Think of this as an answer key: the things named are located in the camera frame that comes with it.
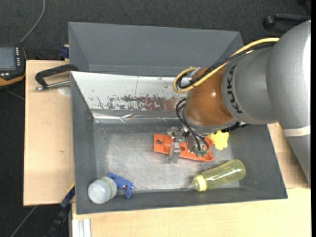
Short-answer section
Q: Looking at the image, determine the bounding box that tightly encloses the orange flat block with holes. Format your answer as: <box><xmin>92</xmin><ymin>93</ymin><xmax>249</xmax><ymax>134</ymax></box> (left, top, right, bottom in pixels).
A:
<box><xmin>153</xmin><ymin>133</ymin><xmax>215</xmax><ymax>163</ymax></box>

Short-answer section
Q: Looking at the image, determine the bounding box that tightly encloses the white spray bottle blue trigger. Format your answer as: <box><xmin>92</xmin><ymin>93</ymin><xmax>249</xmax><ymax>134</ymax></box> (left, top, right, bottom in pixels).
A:
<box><xmin>87</xmin><ymin>172</ymin><xmax>135</xmax><ymax>205</ymax></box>

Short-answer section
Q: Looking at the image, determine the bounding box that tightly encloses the yellow toy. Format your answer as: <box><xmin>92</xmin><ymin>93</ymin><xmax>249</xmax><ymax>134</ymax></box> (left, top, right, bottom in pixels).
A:
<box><xmin>205</xmin><ymin>129</ymin><xmax>230</xmax><ymax>151</ymax></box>

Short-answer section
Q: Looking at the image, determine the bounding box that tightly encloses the black cylinder on white bracket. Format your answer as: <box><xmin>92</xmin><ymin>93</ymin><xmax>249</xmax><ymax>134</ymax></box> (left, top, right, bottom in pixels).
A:
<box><xmin>228</xmin><ymin>121</ymin><xmax>250</xmax><ymax>132</ymax></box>

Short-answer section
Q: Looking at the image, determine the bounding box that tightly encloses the pale wood flat board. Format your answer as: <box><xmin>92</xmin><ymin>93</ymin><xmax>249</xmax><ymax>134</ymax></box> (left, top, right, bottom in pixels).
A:
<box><xmin>23</xmin><ymin>59</ymin><xmax>76</xmax><ymax>206</ymax></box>

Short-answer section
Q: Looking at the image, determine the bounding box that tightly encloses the yellow clear baby bottle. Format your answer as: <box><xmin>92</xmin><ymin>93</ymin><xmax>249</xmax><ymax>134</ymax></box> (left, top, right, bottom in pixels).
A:
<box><xmin>191</xmin><ymin>158</ymin><xmax>247</xmax><ymax>192</ymax></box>

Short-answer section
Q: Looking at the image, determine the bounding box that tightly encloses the grey metal bin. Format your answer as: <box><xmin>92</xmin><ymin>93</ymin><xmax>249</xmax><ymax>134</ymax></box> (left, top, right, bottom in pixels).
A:
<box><xmin>68</xmin><ymin>21</ymin><xmax>289</xmax><ymax>215</ymax></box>

